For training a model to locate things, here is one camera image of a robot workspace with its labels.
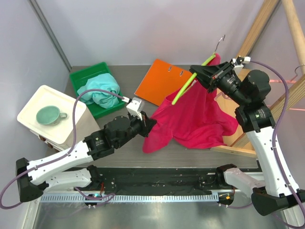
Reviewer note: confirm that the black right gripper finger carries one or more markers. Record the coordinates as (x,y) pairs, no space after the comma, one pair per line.
(205,80)
(208,70)

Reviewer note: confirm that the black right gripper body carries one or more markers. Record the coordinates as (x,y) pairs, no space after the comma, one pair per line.
(229,84)

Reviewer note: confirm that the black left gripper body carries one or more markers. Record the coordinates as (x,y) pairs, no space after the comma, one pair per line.
(140,125)

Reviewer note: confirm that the green plastic hanger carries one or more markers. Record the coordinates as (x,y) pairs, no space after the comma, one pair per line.
(190,81)

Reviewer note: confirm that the magenta t shirt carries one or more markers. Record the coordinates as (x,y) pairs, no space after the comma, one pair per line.
(196,121)

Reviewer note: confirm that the pink plastic hanger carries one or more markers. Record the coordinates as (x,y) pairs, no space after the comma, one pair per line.
(286,82)

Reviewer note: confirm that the teal t shirt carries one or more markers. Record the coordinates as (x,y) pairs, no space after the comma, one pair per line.
(105,82)

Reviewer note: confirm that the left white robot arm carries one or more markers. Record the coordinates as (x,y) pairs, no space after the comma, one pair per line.
(35,177)

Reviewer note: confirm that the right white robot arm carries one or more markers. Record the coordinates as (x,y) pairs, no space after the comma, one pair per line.
(279,190)

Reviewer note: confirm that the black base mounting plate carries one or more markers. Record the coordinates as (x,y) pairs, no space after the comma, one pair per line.
(140,181)

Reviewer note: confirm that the white drawer box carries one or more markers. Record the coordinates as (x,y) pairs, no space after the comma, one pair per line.
(58,134)

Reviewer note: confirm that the teal ceramic cup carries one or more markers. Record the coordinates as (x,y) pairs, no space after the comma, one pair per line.
(50,115)

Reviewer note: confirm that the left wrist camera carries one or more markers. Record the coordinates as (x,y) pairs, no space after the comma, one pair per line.
(135,107)

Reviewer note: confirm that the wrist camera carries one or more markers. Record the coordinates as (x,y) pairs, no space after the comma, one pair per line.
(239,63)
(135,107)

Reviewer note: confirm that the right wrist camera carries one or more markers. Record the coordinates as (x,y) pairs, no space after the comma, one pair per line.
(239,63)

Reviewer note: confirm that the orange ring binder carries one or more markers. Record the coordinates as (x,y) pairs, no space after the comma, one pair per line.
(161,80)

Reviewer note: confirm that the wooden clothes rack frame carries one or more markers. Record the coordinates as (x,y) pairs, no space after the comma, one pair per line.
(276,37)

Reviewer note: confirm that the white slotted cable duct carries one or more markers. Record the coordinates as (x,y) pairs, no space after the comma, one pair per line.
(78,198)

